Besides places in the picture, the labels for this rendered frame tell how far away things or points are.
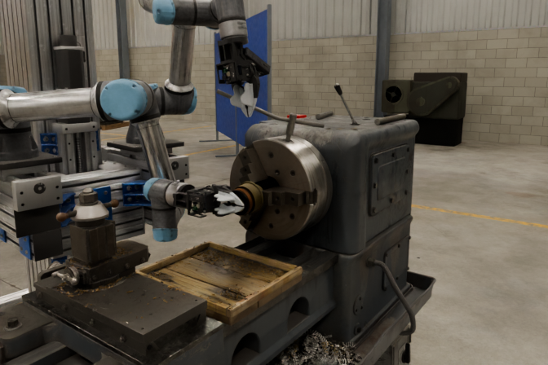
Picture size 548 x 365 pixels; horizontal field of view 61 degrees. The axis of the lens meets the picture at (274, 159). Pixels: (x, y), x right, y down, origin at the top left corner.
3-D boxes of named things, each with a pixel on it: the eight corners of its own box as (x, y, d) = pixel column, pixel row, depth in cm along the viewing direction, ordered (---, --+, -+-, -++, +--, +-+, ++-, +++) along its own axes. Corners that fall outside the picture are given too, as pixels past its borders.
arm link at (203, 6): (187, 3, 136) (197, -8, 126) (224, 6, 141) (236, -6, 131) (189, 30, 136) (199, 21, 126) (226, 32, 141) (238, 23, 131)
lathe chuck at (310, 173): (239, 208, 162) (257, 122, 152) (312, 249, 146) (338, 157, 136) (221, 213, 155) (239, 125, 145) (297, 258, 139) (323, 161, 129)
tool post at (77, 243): (101, 250, 109) (98, 209, 107) (120, 257, 105) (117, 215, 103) (71, 260, 103) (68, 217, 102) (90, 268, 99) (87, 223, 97)
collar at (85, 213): (95, 208, 108) (95, 196, 107) (116, 215, 103) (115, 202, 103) (63, 217, 101) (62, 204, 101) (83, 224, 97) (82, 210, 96)
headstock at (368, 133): (319, 195, 220) (320, 113, 213) (418, 213, 192) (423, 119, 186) (237, 228, 173) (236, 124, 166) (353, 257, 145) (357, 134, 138)
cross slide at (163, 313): (90, 270, 121) (88, 253, 120) (208, 320, 96) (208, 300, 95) (24, 294, 108) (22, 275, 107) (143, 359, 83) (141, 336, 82)
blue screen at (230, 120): (199, 142, 1021) (196, 31, 980) (234, 140, 1045) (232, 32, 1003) (241, 182, 634) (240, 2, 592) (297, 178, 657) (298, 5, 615)
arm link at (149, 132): (121, 83, 154) (162, 220, 163) (112, 83, 144) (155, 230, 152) (156, 75, 154) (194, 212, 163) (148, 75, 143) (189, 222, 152)
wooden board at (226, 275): (209, 252, 150) (208, 239, 149) (302, 280, 129) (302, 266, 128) (131, 285, 126) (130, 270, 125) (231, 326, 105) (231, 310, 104)
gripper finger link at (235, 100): (229, 119, 127) (224, 85, 126) (243, 118, 131) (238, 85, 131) (237, 118, 125) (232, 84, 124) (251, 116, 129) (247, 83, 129)
